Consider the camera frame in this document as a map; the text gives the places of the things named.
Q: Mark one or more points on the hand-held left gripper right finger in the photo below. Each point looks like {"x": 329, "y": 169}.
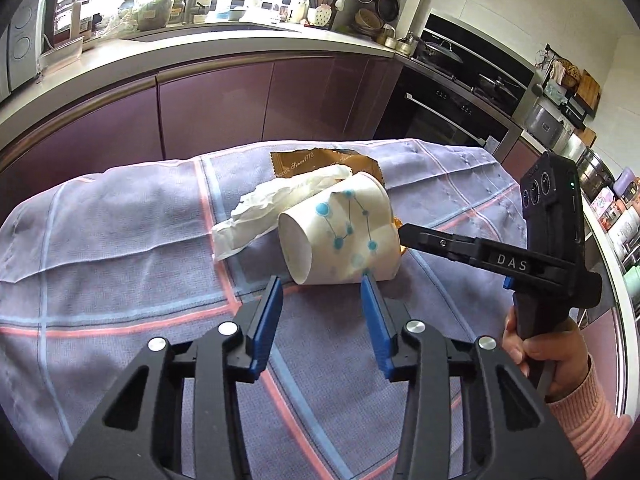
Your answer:
{"x": 375, "y": 320}

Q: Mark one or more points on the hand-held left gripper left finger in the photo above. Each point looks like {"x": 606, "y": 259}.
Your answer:
{"x": 267, "y": 320}

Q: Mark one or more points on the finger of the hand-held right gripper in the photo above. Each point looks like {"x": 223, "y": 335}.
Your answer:
{"x": 430, "y": 242}

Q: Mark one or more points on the blue dotted paper cup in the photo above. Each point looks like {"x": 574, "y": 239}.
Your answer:
{"x": 345, "y": 230}

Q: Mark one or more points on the white tissue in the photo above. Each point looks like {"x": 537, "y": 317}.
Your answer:
{"x": 260, "y": 210}

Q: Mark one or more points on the gold snack wrapper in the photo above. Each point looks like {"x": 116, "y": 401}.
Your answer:
{"x": 300, "y": 162}

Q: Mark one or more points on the person's right forearm pink sleeve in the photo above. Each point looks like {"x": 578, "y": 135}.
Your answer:
{"x": 590, "y": 420}

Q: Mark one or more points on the person's right hand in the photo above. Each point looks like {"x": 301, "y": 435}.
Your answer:
{"x": 555, "y": 350}

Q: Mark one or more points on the mint green thermos jug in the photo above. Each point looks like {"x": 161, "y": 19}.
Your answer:
{"x": 632, "y": 285}

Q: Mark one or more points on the black built-in oven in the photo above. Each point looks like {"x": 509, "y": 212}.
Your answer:
{"x": 440, "y": 115}

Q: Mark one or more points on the stainless steel box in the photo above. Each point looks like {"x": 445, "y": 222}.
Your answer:
{"x": 545, "y": 125}

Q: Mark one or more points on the purple checked tablecloth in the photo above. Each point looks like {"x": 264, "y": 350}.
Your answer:
{"x": 125, "y": 260}

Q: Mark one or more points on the black gas cooktop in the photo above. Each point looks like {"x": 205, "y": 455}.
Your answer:
{"x": 465, "y": 77}

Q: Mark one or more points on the black pan with lid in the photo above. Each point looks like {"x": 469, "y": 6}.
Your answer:
{"x": 495, "y": 85}

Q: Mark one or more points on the wooden cutting board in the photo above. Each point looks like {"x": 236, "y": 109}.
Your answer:
{"x": 587, "y": 90}

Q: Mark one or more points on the wok with glass lid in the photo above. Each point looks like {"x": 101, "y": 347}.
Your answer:
{"x": 440, "y": 52}

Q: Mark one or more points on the purple kitchen cabinets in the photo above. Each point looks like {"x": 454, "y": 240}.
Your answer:
{"x": 215, "y": 105}

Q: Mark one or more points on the grey kitchen countertop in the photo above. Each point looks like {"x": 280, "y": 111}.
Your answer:
{"x": 325, "y": 42}

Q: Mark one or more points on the bamboo steamer basket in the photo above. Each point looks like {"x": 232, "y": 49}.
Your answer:
{"x": 367, "y": 20}

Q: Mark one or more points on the hanging black frying pan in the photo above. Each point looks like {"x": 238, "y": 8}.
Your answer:
{"x": 388, "y": 7}

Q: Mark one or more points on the white dotted utensil holder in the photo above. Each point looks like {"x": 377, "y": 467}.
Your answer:
{"x": 320, "y": 15}

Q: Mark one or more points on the white bowl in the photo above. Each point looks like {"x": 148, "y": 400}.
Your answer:
{"x": 238, "y": 14}

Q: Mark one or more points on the bag of green vegetables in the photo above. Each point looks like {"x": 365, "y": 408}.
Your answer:
{"x": 150, "y": 10}

